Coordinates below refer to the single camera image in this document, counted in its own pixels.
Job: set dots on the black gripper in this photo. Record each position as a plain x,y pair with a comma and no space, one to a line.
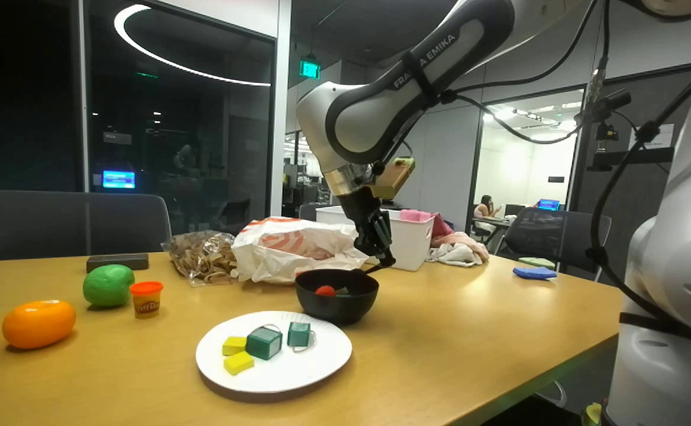
369,220

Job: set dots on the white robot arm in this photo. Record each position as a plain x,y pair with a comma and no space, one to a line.
355,128

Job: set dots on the black bowl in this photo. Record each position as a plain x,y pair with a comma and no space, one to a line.
354,299

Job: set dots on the red block in bowl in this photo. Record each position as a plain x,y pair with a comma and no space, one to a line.
325,292

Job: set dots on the grey white towel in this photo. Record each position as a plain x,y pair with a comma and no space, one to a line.
457,254

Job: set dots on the white paper bag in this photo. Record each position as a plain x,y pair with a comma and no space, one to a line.
277,248

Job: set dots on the small teal cube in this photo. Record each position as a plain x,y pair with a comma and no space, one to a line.
298,335

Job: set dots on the blue object on table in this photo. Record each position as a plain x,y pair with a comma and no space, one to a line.
533,273

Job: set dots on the large teal cube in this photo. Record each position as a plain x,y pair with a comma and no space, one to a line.
263,341

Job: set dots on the white paper plate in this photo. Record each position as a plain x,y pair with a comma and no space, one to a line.
289,369

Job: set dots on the clear snack bag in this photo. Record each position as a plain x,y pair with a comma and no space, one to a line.
202,256

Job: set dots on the yellow block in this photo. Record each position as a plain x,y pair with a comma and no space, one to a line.
232,347
238,362

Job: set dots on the dark office chair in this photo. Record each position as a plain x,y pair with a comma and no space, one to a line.
561,238

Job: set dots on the black phone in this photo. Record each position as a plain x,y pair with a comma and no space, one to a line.
132,261

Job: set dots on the small orange lidded cup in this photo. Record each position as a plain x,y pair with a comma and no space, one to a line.
147,299

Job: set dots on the green plastic ball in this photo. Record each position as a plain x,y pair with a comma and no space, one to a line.
106,284

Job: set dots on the orange plastic egg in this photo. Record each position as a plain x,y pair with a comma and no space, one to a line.
38,323

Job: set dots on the grey office chair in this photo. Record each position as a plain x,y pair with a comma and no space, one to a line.
78,222

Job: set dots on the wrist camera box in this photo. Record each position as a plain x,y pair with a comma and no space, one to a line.
394,175

